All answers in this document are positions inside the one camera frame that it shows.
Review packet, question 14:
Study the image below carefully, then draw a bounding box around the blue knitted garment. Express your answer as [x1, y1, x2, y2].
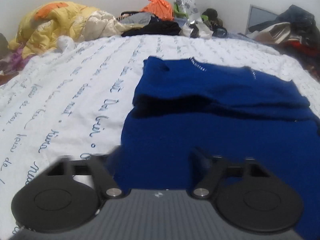
[114, 57, 319, 239]

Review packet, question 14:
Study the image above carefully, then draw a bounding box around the black clothes pile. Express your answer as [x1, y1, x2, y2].
[121, 21, 181, 37]

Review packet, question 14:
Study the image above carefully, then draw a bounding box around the clothes heap at right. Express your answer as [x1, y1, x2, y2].
[248, 5, 319, 66]

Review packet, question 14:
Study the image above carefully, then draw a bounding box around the white script-print bed cover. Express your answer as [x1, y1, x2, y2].
[1, 35, 319, 239]

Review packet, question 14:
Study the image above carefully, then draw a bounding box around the purple floral cloth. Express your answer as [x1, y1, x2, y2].
[1, 46, 32, 75]

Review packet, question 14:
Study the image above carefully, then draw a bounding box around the dark plush toy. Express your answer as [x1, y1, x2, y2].
[201, 8, 228, 38]

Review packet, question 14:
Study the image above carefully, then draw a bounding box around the yellow orange comforter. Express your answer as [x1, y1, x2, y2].
[8, 2, 142, 59]

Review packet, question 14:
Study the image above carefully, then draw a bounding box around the grey framed board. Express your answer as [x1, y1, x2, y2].
[245, 4, 278, 35]

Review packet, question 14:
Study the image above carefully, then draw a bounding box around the white patterned bag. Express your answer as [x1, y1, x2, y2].
[174, 0, 200, 21]

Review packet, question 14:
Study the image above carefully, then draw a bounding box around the orange plastic bag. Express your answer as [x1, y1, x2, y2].
[140, 0, 174, 21]

